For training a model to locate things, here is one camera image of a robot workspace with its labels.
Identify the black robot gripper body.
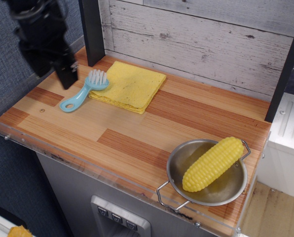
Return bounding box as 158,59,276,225
6,0,75,77

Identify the black vertical post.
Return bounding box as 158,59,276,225
78,0,105,67
264,38,294,122

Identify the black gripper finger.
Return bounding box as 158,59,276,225
53,61,78,90

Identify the yellow plastic corn cob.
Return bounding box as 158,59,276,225
182,136,245,193

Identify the black vertical post right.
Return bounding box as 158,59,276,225
264,38,294,122

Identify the steel bowl with wire handles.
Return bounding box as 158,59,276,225
166,137,251,211

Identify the yellow object bottom left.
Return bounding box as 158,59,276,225
7,226,33,237

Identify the yellow folded cloth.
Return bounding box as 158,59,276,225
88,61,166,115

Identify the clear acrylic table guard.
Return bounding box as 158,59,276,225
0,36,272,235

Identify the grey cabinet with dispenser panel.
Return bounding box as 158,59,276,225
37,154,213,237

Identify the white appliance with ridged top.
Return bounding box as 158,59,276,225
257,93,294,197

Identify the black vertical post left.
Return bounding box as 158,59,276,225
78,0,105,67

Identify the light blue dish brush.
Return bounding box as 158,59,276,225
60,69,109,113

